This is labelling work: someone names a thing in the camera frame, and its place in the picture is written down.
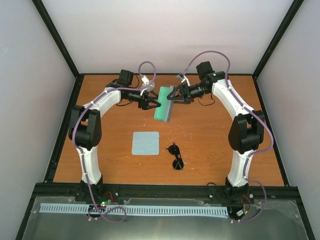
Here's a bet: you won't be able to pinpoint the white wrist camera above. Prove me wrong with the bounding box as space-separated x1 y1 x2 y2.
176 73 190 86
140 75 155 96

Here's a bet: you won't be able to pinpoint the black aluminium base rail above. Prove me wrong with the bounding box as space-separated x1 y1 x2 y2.
32 182 301 204

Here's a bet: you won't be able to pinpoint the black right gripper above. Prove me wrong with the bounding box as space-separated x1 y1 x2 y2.
166 82 209 105

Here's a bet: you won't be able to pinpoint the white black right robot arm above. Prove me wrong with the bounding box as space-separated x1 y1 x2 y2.
166 61 265 202

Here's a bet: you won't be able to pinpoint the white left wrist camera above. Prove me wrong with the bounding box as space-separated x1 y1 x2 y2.
140 75 155 96

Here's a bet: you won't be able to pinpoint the grey green glasses case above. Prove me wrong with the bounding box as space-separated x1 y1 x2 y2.
154 85 174 123

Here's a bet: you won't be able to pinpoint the black right frame post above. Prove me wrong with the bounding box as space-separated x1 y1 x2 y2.
251 0 306 78

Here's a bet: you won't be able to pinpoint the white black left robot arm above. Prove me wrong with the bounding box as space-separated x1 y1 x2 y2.
68 70 161 202

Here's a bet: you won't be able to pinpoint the black frame post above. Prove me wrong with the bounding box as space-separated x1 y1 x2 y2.
32 0 80 78
251 0 306 78

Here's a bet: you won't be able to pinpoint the light blue slotted cable duct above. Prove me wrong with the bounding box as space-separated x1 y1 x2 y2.
38 203 229 218

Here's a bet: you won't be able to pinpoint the black left frame post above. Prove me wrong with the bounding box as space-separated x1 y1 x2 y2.
32 0 80 78

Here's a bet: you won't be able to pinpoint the black round sunglasses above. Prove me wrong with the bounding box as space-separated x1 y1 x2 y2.
166 143 184 171

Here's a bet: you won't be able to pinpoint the light blue cleaning cloth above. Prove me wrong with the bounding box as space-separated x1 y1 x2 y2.
131 131 160 156

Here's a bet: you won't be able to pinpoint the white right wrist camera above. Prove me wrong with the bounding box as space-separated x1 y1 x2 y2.
176 73 190 86

